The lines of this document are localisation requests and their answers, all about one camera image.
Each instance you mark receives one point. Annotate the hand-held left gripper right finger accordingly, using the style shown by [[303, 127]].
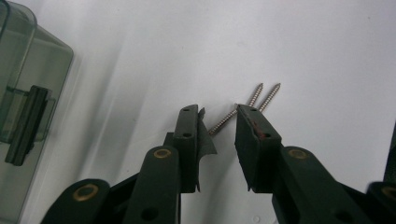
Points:
[[258, 149]]

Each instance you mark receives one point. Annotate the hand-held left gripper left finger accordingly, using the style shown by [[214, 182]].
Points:
[[186, 149]]

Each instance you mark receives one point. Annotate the silver metal screw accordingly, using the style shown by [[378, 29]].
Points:
[[269, 97], [255, 95], [222, 121]]

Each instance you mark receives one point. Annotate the transparent grey compartment box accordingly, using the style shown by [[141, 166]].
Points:
[[31, 93]]

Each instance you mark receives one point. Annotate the white work board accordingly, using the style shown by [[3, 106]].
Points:
[[311, 62]]

